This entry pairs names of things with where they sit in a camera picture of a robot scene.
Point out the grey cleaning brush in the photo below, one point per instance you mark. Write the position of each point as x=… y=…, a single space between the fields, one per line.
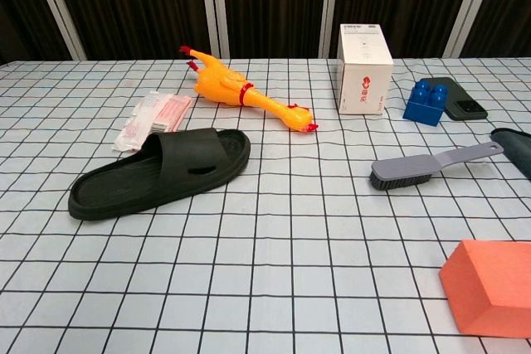
x=406 y=165

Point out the black rubber slipper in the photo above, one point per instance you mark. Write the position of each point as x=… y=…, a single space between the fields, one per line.
x=124 y=188

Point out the yellow rubber chicken toy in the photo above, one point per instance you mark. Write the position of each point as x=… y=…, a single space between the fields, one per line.
x=220 y=80

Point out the checkered tablecloth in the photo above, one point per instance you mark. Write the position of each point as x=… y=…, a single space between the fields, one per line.
x=290 y=246

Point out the white cardboard box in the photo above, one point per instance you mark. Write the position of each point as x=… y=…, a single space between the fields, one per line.
x=365 y=80

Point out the pink plastic packet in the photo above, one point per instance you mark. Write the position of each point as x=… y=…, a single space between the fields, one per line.
x=145 y=122

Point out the blue building block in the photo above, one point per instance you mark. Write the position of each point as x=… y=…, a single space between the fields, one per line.
x=423 y=111

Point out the dark smartphone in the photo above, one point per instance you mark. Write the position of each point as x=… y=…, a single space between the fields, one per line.
x=464 y=103

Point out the dark grey towel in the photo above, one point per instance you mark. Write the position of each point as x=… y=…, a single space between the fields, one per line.
x=520 y=151

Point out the orange foam block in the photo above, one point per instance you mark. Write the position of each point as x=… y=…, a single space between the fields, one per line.
x=489 y=287

